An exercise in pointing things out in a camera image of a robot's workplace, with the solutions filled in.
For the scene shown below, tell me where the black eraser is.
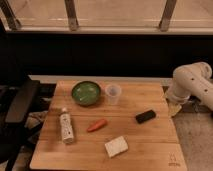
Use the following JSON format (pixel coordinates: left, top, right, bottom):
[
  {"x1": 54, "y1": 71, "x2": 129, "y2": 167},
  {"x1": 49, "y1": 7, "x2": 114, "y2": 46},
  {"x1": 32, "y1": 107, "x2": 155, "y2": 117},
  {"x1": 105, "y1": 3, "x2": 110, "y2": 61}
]
[{"x1": 135, "y1": 110, "x2": 156, "y2": 124}]

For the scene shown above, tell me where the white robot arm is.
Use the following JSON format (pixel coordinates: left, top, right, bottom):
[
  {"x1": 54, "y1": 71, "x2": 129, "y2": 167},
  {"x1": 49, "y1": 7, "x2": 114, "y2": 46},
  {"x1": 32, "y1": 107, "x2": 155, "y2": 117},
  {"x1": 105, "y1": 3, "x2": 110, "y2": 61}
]
[{"x1": 165, "y1": 62, "x2": 213, "y2": 117}]

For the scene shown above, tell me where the white sponge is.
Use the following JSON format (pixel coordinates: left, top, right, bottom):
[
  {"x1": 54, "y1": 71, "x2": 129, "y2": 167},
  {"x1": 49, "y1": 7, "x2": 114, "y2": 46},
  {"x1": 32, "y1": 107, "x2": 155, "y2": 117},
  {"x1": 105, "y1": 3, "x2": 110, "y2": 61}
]
[{"x1": 105, "y1": 136, "x2": 128, "y2": 158}]

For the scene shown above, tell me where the clear plastic cup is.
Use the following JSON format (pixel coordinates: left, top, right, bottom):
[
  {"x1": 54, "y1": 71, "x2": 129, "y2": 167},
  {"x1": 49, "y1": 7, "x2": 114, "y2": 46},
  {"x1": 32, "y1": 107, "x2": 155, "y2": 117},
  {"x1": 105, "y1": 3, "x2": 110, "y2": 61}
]
[{"x1": 105, "y1": 84, "x2": 122, "y2": 105}]

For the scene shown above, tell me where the orange carrot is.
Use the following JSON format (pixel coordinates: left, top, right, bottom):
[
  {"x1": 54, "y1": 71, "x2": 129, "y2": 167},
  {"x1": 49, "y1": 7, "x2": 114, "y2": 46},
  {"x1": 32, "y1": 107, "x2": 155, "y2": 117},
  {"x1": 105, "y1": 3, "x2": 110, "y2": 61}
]
[{"x1": 87, "y1": 119, "x2": 107, "y2": 132}]

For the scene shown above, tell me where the wooden cutting board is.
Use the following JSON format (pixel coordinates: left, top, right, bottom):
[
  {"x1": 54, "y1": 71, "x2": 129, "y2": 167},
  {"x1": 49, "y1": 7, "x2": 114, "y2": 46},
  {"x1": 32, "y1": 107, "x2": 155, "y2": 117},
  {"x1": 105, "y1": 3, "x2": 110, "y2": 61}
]
[{"x1": 30, "y1": 80, "x2": 187, "y2": 171}]

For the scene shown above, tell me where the green bowl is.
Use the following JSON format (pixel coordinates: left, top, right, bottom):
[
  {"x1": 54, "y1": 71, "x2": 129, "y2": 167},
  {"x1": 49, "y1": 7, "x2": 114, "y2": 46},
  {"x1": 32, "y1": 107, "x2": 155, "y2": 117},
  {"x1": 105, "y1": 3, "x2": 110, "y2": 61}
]
[{"x1": 71, "y1": 81, "x2": 101, "y2": 106}]

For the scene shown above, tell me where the white bottle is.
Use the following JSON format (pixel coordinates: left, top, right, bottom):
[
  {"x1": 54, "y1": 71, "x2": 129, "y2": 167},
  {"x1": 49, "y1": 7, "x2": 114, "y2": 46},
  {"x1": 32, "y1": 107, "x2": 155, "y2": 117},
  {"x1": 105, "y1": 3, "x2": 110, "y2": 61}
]
[{"x1": 60, "y1": 108, "x2": 74, "y2": 144}]

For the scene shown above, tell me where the black office chair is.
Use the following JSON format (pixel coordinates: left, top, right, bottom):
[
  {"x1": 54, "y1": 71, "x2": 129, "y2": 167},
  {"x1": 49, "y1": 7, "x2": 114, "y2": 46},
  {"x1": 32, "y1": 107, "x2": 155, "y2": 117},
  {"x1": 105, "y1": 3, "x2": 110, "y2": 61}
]
[{"x1": 0, "y1": 80, "x2": 42, "y2": 171}]

